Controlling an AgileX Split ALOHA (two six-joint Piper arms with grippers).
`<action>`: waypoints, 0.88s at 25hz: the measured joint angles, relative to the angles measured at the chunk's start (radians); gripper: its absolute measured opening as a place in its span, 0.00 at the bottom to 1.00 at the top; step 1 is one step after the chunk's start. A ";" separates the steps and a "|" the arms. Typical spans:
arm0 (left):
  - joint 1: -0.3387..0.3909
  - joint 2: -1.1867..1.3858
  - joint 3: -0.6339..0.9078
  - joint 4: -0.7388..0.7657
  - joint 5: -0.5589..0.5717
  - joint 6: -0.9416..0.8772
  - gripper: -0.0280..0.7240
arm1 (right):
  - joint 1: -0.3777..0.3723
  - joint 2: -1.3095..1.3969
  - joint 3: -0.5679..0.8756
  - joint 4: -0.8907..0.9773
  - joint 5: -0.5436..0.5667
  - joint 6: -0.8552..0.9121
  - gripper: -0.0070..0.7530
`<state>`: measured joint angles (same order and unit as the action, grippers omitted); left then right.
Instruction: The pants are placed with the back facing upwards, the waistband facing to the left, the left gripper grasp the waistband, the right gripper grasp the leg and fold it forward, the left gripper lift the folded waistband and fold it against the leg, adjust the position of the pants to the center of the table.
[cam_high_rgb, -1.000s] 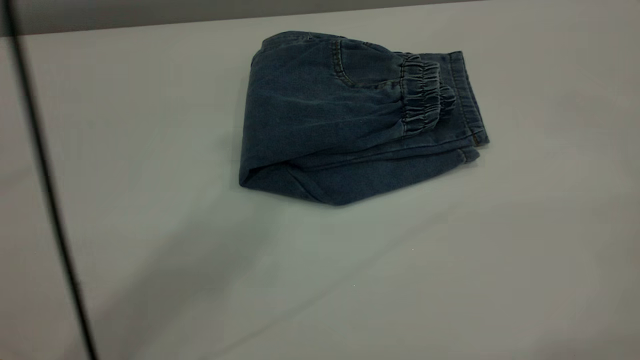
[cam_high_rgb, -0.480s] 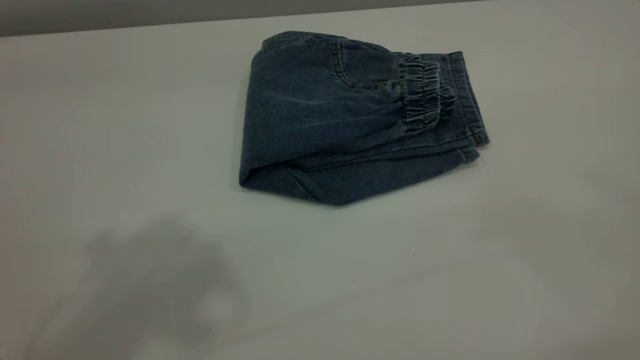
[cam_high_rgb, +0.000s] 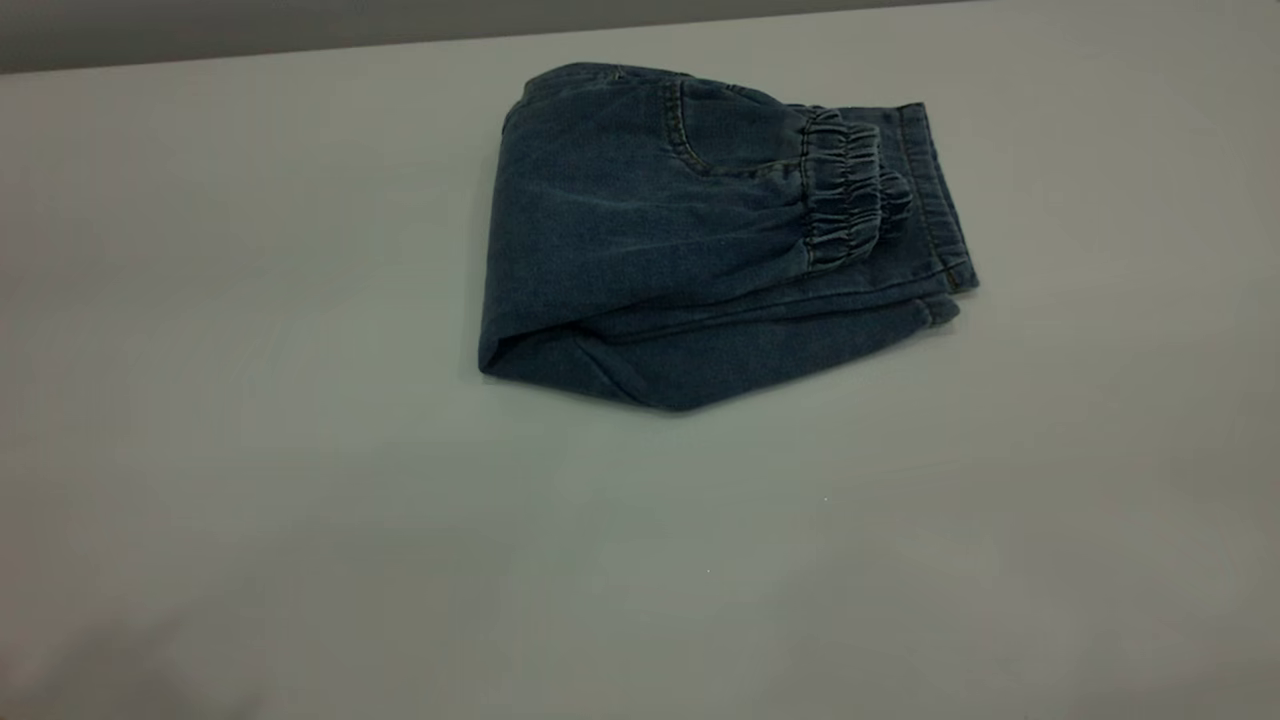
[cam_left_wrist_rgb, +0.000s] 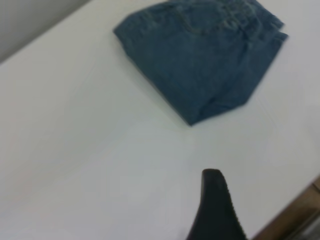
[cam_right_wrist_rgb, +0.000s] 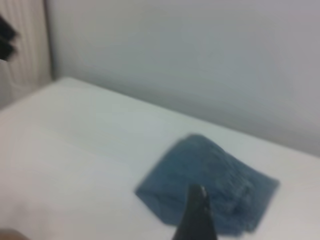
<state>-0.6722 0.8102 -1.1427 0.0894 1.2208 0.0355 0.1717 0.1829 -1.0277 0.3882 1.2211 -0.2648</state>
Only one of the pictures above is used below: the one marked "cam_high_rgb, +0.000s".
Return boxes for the white table cover sheet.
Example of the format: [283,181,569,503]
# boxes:
[0,0,1280,720]

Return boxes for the blue denim shorts with print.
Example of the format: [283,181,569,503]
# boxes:
[478,62,981,413]

